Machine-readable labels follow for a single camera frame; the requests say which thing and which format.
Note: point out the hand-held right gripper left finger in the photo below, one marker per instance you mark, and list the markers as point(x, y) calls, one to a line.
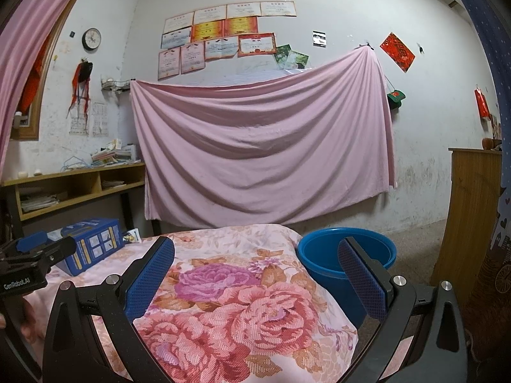
point(149, 279)

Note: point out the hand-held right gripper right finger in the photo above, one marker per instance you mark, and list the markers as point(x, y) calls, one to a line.
point(361, 283)

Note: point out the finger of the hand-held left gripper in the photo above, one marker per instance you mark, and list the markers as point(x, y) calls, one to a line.
point(58, 249)
point(34, 240)

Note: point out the blue plastic basin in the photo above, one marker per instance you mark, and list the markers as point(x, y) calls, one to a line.
point(319, 263)

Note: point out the stack of newspapers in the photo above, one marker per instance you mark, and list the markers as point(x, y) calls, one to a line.
point(40, 203)

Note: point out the blue cardboard box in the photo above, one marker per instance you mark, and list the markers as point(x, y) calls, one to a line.
point(96, 243)

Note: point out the small white cartoon packet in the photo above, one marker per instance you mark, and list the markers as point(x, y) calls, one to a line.
point(131, 236)

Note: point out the wooden desk shelf unit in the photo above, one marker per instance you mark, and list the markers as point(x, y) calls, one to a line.
point(72, 175)

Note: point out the loose papers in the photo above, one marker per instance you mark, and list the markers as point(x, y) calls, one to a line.
point(113, 184)

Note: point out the floral pink blanket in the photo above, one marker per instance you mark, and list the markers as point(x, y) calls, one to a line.
point(239, 299)

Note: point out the stack of books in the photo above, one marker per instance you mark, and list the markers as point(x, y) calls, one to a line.
point(115, 155)

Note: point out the white bottle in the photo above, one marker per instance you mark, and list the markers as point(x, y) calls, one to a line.
point(18, 119)

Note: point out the wooden cabinet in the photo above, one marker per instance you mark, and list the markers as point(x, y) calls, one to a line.
point(471, 207)

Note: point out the red cloth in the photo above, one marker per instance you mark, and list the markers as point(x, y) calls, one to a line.
point(34, 83)

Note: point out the pink hanging sheet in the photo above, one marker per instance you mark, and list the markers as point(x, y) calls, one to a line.
point(259, 147)

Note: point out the green cap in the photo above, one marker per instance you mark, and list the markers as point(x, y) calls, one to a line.
point(396, 99)

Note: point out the brown round ornament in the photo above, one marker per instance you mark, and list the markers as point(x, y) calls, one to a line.
point(490, 144)

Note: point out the pink curtain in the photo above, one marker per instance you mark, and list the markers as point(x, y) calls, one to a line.
point(24, 48)

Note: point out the red hanging packet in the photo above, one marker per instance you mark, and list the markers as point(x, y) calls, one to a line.
point(482, 103)

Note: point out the small black white picture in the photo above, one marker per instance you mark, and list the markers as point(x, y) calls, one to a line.
point(319, 38)

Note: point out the paper wall chart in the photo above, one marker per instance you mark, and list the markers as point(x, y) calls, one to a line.
point(100, 119)
point(79, 121)

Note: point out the red tassel wall ornament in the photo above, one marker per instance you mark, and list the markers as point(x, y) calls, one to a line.
point(82, 75)

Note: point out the round wall clock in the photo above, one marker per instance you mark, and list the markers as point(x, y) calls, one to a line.
point(91, 39)

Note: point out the green wall photo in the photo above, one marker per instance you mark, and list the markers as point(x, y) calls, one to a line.
point(281, 54)
point(298, 60)

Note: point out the red paper wall decoration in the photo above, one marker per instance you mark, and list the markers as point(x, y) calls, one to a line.
point(397, 52)

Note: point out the group of wall certificates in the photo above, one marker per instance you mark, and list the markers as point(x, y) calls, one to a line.
point(223, 32)

